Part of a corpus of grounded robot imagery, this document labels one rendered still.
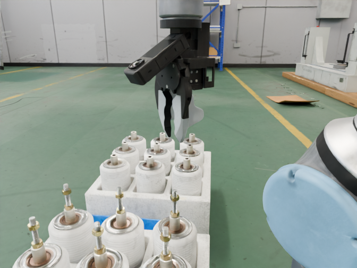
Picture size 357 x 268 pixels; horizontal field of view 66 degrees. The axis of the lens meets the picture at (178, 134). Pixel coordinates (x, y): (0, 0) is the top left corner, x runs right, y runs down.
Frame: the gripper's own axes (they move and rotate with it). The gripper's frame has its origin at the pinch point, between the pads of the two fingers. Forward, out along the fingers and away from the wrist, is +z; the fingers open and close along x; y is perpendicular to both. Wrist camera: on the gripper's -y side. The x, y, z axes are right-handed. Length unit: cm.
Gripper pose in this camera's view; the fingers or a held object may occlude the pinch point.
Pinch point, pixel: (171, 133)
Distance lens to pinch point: 52.4
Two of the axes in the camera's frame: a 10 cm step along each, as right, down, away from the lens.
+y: 8.1, -1.9, 5.5
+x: -5.8, -2.6, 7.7
